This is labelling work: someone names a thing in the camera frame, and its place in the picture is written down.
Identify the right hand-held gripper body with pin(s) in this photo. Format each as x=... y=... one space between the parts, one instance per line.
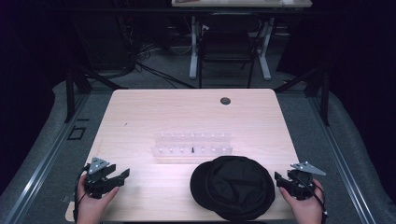
x=303 y=183

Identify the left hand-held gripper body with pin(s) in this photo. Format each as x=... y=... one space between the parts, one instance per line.
x=97 y=183

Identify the black hat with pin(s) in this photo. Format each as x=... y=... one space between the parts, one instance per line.
x=233 y=188

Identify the person's left hand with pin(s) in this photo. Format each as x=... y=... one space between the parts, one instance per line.
x=91 y=207

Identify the person's right hand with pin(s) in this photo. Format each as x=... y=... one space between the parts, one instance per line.
x=303 y=208

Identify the clear acrylic peg rack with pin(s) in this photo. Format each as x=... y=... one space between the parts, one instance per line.
x=193 y=144

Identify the black metal stand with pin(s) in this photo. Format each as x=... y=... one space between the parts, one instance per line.
x=325 y=96
x=71 y=93

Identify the black chair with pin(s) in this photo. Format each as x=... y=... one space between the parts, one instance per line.
x=225 y=43

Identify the white-legged desk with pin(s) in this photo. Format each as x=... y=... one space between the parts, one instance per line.
x=236 y=3

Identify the aluminium floor rail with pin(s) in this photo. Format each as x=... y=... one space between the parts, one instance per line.
x=40 y=168
x=339 y=155

